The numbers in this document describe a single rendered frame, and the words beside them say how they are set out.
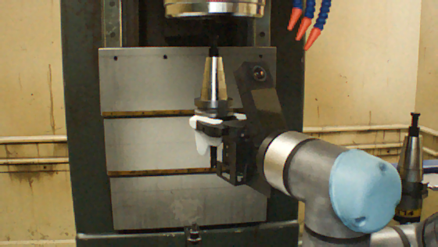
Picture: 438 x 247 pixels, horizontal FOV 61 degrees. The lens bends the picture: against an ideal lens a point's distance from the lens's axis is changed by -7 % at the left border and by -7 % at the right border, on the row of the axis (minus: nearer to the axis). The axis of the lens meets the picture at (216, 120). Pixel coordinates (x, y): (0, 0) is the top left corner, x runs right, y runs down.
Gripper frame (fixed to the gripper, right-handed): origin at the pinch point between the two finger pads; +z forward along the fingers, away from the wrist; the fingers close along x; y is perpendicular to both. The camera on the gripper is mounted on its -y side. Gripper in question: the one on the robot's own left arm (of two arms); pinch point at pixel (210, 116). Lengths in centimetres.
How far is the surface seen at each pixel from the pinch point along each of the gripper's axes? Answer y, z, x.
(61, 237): 63, 92, -17
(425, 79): 0, 37, 120
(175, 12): -16.4, -3.0, -7.6
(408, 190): 8.6, -24.9, 20.3
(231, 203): 34, 36, 26
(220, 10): -16.5, -8.2, -2.9
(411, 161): 4.4, -24.2, 21.3
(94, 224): 41, 52, -11
